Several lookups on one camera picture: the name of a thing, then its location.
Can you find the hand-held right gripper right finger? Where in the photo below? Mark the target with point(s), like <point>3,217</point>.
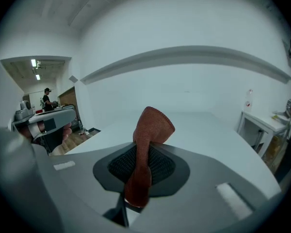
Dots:
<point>203,178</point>

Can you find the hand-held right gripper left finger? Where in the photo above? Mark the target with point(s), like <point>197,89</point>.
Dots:
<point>17,183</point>

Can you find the white side table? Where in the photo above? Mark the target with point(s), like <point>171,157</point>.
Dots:
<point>264,124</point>

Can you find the person's left hand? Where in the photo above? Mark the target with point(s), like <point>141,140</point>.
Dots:
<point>66,131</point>

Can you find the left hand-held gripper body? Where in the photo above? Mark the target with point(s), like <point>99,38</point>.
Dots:
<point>53,116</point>

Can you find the clear bottle with red label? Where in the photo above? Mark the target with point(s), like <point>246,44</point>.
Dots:
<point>249,102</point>

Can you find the large white table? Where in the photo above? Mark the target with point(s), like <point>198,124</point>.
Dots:
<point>203,135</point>

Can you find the ceiling light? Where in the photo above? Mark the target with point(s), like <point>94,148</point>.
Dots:
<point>33,62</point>
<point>37,77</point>

